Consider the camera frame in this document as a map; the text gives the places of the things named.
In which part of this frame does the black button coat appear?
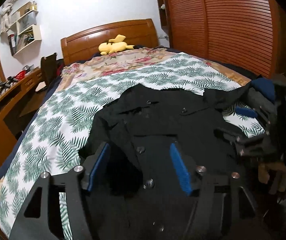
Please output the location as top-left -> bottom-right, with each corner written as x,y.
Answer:
79,76 -> 286,240

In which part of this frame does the dark brown chair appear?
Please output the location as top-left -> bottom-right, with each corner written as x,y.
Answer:
36,53 -> 57,93

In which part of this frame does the white wall shelf unit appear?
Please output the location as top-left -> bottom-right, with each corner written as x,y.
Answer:
0,1 -> 42,56

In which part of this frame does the wooden bed headboard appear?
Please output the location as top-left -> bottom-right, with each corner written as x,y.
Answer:
61,18 -> 159,66

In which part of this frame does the yellow plush toy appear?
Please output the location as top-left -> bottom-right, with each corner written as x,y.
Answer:
98,35 -> 134,55

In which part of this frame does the red object on desk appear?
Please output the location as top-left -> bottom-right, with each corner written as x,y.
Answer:
15,70 -> 26,81

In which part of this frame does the long wooden desk cabinet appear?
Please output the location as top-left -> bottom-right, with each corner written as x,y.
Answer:
0,65 -> 46,230

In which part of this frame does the green leaf print bedsheet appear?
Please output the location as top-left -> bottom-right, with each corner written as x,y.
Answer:
0,52 -> 266,240

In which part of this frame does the person's right hand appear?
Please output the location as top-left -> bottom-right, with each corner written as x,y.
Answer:
258,163 -> 286,196

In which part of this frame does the brown louvered wardrobe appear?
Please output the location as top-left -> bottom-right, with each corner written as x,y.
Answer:
157,0 -> 286,77

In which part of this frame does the floral beige blanket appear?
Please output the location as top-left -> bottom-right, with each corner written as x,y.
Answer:
56,47 -> 251,92

